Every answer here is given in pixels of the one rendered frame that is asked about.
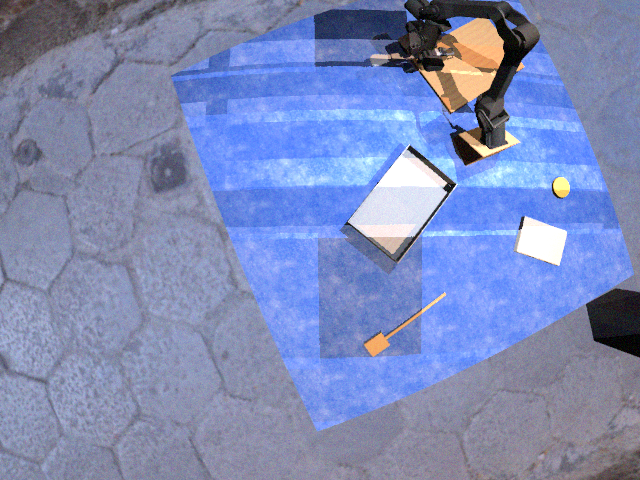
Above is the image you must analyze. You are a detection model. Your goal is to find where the yellow round disc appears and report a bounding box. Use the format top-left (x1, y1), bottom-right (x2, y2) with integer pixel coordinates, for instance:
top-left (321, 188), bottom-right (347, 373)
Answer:
top-left (551, 177), bottom-right (570, 198)

